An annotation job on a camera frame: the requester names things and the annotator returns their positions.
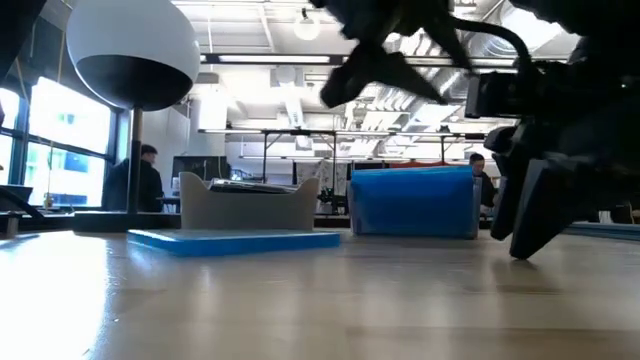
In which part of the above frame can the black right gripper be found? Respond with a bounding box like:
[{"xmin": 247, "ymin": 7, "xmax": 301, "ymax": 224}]
[{"xmin": 484, "ymin": 39, "xmax": 640, "ymax": 260}]

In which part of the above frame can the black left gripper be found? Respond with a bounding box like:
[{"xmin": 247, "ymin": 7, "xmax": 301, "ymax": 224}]
[{"xmin": 309, "ymin": 0, "xmax": 454, "ymax": 109}]

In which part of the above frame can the blue jewel case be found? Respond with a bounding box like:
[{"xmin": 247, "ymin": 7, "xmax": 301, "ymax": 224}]
[
  {"xmin": 126, "ymin": 228, "xmax": 342, "ymax": 258},
  {"xmin": 348, "ymin": 165, "xmax": 477, "ymax": 240}
]

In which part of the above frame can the dark jewel case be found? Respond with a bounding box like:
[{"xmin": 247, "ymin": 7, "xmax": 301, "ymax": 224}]
[{"xmin": 564, "ymin": 221, "xmax": 640, "ymax": 242}]

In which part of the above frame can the person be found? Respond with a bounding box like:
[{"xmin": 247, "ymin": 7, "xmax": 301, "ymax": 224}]
[
  {"xmin": 468, "ymin": 152, "xmax": 497, "ymax": 209},
  {"xmin": 101, "ymin": 143, "xmax": 165, "ymax": 214}
]

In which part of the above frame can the grey plastic bin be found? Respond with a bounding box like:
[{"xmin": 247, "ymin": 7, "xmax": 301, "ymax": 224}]
[{"xmin": 346, "ymin": 175, "xmax": 485, "ymax": 240}]

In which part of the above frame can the round white ceiling lamp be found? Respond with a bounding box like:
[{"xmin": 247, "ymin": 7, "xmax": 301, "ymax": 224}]
[{"xmin": 293, "ymin": 7, "xmax": 321, "ymax": 42}]

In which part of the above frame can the orange partition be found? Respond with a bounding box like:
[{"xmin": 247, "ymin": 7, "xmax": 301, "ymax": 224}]
[{"xmin": 388, "ymin": 160, "xmax": 471, "ymax": 169}]

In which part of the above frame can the beige plastic bin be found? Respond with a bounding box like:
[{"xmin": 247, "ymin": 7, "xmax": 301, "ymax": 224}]
[{"xmin": 178, "ymin": 171, "xmax": 321, "ymax": 232}]

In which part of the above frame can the black monitor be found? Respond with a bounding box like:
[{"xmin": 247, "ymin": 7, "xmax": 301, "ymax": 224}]
[{"xmin": 172, "ymin": 155, "xmax": 231, "ymax": 182}]

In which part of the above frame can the white black globe lamp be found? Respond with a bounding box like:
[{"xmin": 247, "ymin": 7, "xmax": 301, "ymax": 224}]
[{"xmin": 65, "ymin": 0, "xmax": 201, "ymax": 234}]

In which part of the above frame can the black metal frame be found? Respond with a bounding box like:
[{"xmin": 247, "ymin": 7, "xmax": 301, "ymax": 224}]
[
  {"xmin": 438, "ymin": 131, "xmax": 489, "ymax": 164},
  {"xmin": 260, "ymin": 128, "xmax": 339, "ymax": 201}
]

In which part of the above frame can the right wrist camera housing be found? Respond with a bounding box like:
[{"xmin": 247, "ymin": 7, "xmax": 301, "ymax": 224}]
[{"xmin": 464, "ymin": 69, "xmax": 545, "ymax": 120}]

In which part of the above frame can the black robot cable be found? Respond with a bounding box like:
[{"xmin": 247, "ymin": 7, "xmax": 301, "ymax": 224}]
[{"xmin": 447, "ymin": 16, "xmax": 532, "ymax": 71}]

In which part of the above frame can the window with dark frame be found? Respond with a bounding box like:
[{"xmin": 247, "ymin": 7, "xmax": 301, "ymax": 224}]
[{"xmin": 0, "ymin": 74, "xmax": 117, "ymax": 211}]

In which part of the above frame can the black angled mount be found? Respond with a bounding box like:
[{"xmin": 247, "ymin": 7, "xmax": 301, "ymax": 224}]
[{"xmin": 0, "ymin": 184, "xmax": 46, "ymax": 221}]

